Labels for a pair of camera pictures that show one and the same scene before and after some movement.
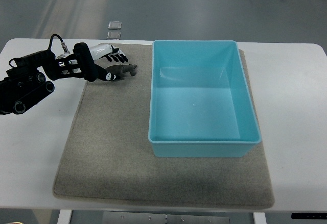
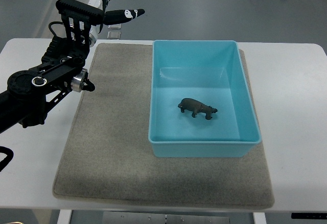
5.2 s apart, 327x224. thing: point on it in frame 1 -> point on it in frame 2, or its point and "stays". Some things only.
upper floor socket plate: x=115 y=25 stays
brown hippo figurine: x=120 y=70 -> x=195 y=106
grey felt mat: x=108 y=156 stays
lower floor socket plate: x=114 y=35 stays
